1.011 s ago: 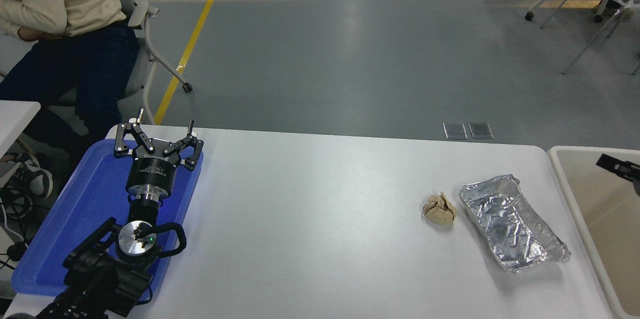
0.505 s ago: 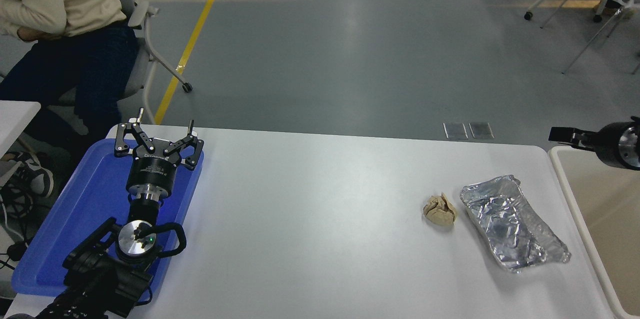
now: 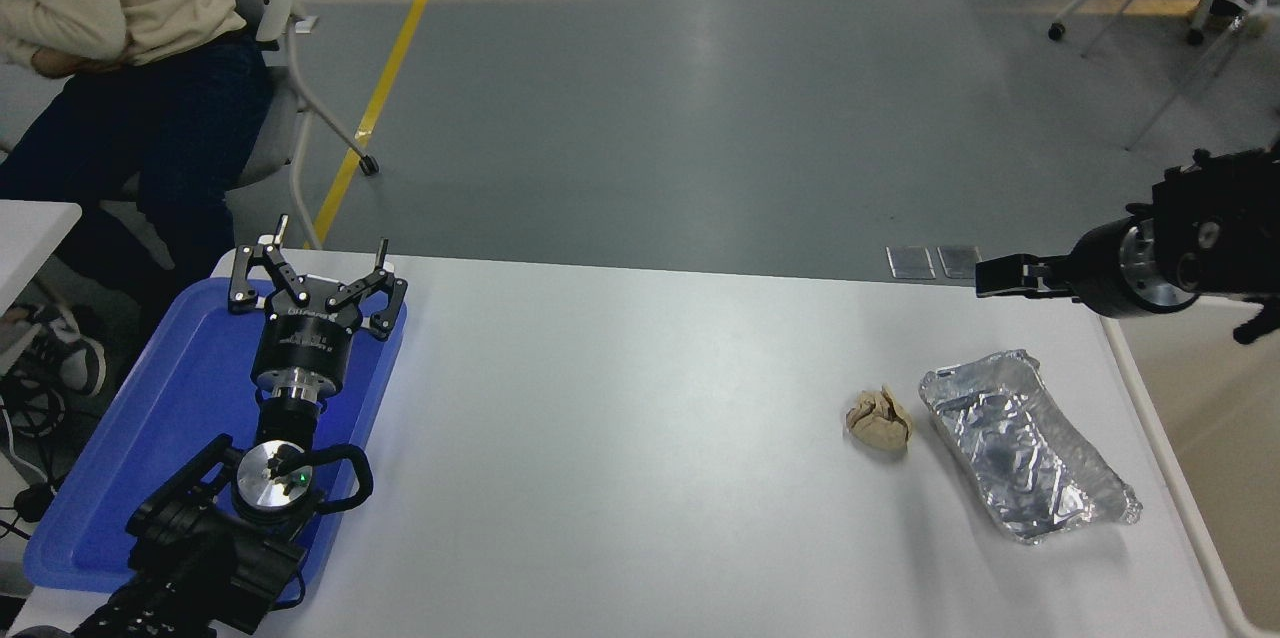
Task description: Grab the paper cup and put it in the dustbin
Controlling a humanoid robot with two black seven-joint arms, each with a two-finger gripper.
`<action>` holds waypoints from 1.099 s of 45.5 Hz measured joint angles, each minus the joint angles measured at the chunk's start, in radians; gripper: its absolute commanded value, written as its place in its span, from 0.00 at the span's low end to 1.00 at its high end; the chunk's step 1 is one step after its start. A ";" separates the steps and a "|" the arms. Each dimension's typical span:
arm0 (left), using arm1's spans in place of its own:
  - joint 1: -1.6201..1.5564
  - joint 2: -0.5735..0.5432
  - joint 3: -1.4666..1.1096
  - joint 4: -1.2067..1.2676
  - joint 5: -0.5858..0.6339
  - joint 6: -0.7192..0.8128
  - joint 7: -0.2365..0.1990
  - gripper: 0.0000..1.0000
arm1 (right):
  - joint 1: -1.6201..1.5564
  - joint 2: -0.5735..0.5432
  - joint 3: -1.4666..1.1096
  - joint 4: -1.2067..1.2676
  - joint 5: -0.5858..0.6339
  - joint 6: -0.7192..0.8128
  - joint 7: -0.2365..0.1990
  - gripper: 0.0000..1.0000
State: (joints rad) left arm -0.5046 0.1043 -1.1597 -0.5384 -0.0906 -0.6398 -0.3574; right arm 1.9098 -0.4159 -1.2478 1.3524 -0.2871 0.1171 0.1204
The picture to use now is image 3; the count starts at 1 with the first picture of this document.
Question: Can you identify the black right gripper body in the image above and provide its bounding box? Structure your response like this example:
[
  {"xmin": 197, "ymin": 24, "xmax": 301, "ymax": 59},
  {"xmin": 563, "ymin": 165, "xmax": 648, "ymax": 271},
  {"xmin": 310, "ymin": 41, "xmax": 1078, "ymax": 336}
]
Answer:
[{"xmin": 1068, "ymin": 220, "xmax": 1147, "ymax": 320}]

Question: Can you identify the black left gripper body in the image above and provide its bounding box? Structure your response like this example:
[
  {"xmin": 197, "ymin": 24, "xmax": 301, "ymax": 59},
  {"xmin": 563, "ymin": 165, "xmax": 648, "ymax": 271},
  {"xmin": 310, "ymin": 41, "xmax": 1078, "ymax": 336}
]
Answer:
[{"xmin": 250, "ymin": 276, "xmax": 369, "ymax": 391}]

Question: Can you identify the person's right hand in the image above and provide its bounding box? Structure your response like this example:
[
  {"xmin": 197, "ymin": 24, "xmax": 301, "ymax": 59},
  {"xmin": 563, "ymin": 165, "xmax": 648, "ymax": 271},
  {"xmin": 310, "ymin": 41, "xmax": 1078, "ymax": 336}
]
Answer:
[{"xmin": 30, "ymin": 48, "xmax": 101, "ymax": 80}]

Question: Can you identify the blue plastic tray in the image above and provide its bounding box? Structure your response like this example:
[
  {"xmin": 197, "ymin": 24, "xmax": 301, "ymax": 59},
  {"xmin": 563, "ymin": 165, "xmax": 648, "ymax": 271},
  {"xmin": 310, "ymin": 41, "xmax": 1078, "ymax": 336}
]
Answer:
[{"xmin": 22, "ymin": 278, "xmax": 408, "ymax": 609}]

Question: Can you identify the crumpled silver foil tray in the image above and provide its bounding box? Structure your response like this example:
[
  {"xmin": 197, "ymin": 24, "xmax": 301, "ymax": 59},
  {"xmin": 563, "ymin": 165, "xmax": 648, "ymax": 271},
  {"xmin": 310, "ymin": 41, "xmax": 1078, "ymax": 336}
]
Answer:
[{"xmin": 918, "ymin": 348, "xmax": 1143, "ymax": 547}]

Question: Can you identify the crumpled tan paper ball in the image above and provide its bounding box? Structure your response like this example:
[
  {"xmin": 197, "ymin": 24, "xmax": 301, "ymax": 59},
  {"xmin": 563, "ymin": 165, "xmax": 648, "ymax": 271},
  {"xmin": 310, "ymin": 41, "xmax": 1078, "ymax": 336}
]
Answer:
[{"xmin": 846, "ymin": 384, "xmax": 914, "ymax": 452}]

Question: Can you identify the large pale bin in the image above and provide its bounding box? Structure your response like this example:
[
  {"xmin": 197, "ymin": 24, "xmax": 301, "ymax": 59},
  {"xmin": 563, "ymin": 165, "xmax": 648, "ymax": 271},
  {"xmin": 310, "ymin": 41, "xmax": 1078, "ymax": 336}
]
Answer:
[{"xmin": 1100, "ymin": 296, "xmax": 1280, "ymax": 638}]

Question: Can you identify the grey office chair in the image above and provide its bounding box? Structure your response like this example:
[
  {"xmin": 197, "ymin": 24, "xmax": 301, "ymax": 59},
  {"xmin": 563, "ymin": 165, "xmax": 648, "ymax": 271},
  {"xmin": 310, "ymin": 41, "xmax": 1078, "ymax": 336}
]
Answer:
[{"xmin": 120, "ymin": 0, "xmax": 382, "ymax": 249}]

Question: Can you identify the small white table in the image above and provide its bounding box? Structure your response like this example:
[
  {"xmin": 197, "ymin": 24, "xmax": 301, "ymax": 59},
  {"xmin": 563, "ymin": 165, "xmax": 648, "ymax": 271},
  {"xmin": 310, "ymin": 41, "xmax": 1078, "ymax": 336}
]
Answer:
[{"xmin": 0, "ymin": 201, "xmax": 83, "ymax": 314}]

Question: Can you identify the black power plug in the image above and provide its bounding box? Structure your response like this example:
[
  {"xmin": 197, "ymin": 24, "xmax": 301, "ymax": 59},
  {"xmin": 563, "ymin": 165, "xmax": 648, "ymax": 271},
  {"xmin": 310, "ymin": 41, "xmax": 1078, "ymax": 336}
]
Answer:
[{"xmin": 12, "ymin": 480, "xmax": 56, "ymax": 522}]

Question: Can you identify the black cable bundle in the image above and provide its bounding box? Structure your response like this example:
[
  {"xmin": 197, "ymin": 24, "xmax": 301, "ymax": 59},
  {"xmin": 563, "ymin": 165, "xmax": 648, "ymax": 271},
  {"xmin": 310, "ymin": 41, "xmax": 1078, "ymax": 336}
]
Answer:
[{"xmin": 0, "ymin": 358, "xmax": 69, "ymax": 479}]

